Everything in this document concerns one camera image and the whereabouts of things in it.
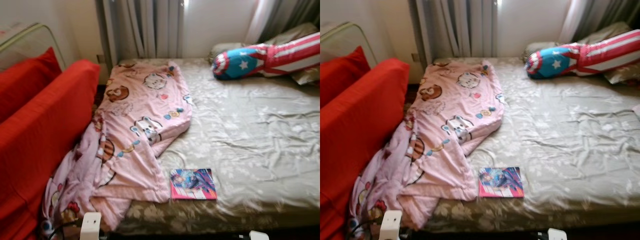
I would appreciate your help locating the colourful comic magazine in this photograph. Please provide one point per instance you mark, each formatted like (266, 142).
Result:
(500, 182)
(192, 185)

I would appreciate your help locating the large red cushion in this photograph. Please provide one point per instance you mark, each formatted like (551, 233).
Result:
(360, 135)
(45, 135)

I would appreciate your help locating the small red cushion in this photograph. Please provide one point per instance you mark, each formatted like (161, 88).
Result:
(342, 75)
(25, 82)

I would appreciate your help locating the bed with beige floral sheet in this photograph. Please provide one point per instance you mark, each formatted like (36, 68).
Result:
(250, 130)
(565, 130)

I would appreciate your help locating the white quilted mattress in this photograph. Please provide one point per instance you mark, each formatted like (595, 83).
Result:
(350, 40)
(30, 42)

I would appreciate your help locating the star striped bolster pillow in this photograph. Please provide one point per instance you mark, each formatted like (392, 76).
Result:
(565, 62)
(250, 62)

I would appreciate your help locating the pink cartoon quilt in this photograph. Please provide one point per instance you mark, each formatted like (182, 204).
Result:
(450, 100)
(140, 100)

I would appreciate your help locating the wall socket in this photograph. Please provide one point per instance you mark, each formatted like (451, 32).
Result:
(415, 57)
(101, 58)

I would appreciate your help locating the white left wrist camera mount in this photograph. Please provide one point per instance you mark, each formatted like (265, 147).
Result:
(391, 225)
(91, 227)

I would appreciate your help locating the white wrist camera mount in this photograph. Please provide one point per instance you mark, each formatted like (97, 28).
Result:
(91, 227)
(557, 235)
(391, 225)
(259, 236)

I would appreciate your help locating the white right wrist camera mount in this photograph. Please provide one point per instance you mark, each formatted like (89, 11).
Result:
(259, 236)
(557, 235)

